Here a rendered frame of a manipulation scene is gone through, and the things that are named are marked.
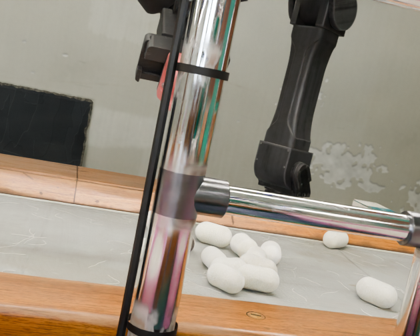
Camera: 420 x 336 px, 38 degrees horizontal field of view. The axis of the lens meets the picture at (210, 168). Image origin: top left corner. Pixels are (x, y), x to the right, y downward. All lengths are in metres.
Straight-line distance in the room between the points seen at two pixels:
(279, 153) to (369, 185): 1.84
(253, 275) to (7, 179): 0.31
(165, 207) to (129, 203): 0.40
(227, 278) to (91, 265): 0.11
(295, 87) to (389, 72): 1.81
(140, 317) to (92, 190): 0.40
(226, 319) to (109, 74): 2.25
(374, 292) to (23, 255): 0.29
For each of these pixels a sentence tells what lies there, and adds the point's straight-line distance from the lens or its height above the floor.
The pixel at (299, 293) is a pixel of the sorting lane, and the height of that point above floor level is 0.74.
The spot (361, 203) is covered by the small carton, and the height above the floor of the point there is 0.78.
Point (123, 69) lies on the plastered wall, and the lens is 2.57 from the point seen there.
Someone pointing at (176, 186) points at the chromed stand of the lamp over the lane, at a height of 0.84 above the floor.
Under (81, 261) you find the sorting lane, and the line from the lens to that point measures 0.50.
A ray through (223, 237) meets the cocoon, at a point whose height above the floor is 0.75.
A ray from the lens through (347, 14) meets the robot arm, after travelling 1.01.
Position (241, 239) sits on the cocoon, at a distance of 0.59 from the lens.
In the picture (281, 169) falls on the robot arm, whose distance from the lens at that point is 0.97.
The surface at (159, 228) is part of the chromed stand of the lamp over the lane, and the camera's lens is 0.30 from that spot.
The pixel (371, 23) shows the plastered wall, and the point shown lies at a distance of 2.76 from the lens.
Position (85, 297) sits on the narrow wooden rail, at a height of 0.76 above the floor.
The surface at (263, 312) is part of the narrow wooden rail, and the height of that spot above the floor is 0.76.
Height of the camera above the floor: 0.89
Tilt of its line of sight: 7 degrees down
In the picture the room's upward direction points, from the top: 11 degrees clockwise
